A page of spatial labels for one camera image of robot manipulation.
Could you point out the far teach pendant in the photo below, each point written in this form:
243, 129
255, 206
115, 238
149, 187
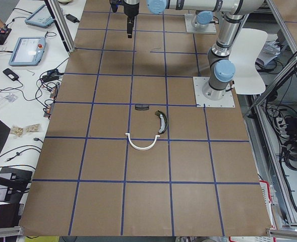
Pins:
40, 18

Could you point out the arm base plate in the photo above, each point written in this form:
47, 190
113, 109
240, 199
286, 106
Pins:
205, 96
197, 28

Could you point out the black power adapter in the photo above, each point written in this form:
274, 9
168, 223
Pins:
72, 18

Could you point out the white curved plastic bracket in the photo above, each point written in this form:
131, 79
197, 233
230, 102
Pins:
128, 135

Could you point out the curved brake shoe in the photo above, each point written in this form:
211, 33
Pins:
163, 121

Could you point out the white chair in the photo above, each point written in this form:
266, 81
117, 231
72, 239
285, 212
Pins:
244, 52

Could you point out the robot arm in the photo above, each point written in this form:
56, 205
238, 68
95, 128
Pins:
202, 19
235, 12

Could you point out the teach pendant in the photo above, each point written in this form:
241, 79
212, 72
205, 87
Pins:
28, 51
40, 18

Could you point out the red white plastic crate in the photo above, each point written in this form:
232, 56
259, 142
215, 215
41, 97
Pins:
268, 201

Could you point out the black phone on table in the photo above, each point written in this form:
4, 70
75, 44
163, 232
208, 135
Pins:
10, 74

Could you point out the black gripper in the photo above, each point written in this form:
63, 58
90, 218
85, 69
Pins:
130, 9

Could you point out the aluminium frame post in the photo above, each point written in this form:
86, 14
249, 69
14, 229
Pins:
61, 25

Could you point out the near teach pendant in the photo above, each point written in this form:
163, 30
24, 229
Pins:
28, 51

